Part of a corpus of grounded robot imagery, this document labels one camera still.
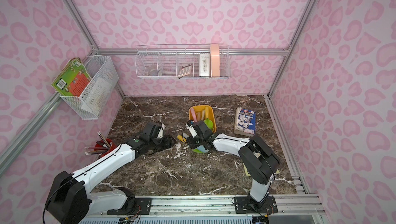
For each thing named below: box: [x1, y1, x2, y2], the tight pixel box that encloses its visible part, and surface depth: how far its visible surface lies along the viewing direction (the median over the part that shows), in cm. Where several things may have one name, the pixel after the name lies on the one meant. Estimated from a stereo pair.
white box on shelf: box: [199, 53, 211, 77], surface depth 95 cm
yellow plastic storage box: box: [188, 104, 217, 133], surface depth 105 cm
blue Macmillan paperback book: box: [234, 107, 257, 137], surface depth 103 cm
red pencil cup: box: [83, 131, 119, 158], surface depth 85 cm
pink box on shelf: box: [210, 43, 221, 77], surface depth 84 cm
